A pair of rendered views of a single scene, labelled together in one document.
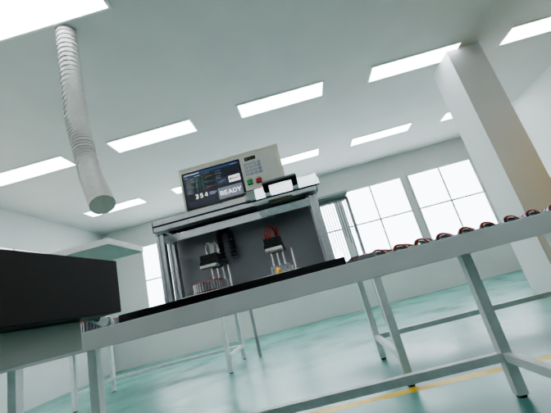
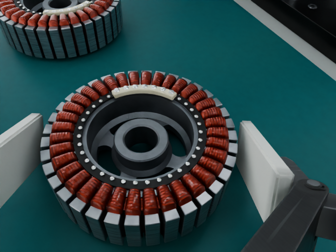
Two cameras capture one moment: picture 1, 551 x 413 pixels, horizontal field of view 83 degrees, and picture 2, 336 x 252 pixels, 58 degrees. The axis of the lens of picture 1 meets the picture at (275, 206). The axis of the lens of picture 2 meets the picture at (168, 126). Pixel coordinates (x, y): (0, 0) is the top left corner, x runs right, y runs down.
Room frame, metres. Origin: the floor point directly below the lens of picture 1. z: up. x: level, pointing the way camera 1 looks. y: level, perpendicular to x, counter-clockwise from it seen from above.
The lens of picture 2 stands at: (0.98, 0.73, 0.92)
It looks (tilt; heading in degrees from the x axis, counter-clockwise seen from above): 49 degrees down; 329
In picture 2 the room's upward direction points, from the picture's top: 3 degrees clockwise
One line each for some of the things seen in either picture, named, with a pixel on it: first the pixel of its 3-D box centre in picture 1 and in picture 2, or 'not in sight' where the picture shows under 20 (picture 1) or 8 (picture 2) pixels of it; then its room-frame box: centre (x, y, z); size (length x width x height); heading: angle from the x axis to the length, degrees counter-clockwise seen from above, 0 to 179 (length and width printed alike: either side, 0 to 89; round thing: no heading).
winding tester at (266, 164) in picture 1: (241, 192); not in sight; (1.41, 0.14, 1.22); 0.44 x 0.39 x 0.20; 88
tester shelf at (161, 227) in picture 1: (244, 218); not in sight; (1.41, 0.15, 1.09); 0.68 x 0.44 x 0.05; 88
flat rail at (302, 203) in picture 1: (236, 221); not in sight; (1.19, 0.16, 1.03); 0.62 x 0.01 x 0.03; 88
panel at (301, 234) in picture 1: (249, 252); not in sight; (1.34, 0.16, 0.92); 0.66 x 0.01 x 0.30; 88
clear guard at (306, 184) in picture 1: (284, 199); not in sight; (1.08, -0.04, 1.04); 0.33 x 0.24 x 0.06; 178
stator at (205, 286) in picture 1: (210, 286); not in sight; (1.09, 0.29, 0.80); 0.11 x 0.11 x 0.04
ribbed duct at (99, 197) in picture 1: (81, 108); not in sight; (2.01, 1.25, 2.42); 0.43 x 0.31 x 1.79; 88
